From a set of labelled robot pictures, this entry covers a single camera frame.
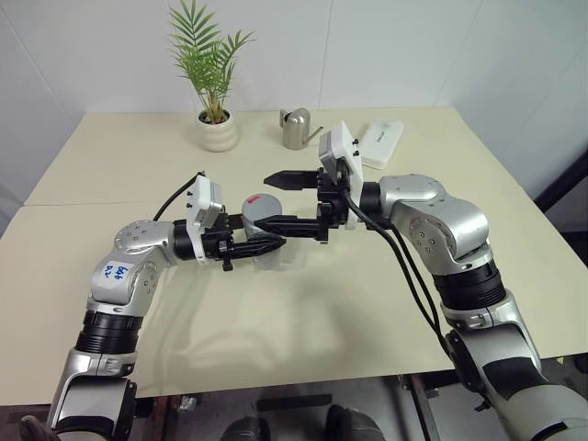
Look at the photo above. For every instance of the white handwritten sticker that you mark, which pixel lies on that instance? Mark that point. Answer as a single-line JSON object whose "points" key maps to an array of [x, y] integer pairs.
{"points": [[116, 273]]}

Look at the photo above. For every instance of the white flat box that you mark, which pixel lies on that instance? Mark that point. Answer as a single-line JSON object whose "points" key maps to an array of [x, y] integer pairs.
{"points": [[381, 142]]}

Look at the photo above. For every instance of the clear plastic jar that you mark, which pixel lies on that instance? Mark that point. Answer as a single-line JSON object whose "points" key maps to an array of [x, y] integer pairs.
{"points": [[268, 259]]}

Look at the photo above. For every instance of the silver metal watering can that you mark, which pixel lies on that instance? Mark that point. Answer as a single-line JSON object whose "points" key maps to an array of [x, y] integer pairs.
{"points": [[296, 128]]}

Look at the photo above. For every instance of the brown rounded shape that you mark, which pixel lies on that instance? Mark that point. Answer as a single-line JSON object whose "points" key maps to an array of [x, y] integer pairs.
{"points": [[34, 429]]}

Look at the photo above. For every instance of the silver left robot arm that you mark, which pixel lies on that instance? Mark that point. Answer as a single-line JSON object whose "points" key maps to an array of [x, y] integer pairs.
{"points": [[138, 239]]}

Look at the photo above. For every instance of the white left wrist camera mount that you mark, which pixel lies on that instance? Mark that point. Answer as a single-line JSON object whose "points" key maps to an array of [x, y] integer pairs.
{"points": [[202, 202]]}

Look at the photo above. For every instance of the black furniture edge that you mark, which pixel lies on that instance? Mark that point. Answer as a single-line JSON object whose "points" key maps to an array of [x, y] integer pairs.
{"points": [[569, 188]]}

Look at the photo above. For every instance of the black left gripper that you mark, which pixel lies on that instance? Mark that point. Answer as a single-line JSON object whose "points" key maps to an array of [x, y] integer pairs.
{"points": [[225, 239]]}

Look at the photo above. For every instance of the dark rounded shape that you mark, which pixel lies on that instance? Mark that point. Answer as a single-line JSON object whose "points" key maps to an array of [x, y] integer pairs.
{"points": [[351, 425], [245, 429]]}

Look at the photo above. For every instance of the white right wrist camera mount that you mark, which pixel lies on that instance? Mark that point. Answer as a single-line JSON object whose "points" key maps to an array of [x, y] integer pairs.
{"points": [[342, 142]]}

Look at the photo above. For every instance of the cream ribbed plant pot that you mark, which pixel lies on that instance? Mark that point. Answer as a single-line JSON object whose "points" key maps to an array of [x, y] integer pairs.
{"points": [[217, 135]]}

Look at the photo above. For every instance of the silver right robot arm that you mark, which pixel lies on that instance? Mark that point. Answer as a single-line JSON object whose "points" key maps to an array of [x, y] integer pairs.
{"points": [[436, 206]]}

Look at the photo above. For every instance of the dark metal table frame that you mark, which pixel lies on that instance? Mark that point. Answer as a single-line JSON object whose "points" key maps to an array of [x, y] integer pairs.
{"points": [[422, 404]]}

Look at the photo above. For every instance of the green palm plant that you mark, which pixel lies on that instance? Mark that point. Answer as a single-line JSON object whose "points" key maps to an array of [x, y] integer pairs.
{"points": [[206, 59]]}

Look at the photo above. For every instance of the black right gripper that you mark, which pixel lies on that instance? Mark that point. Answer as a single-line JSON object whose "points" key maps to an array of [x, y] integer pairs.
{"points": [[331, 202]]}

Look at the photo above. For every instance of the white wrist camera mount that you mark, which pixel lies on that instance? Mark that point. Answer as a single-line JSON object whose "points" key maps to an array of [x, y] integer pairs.
{"points": [[342, 142], [202, 202]]}

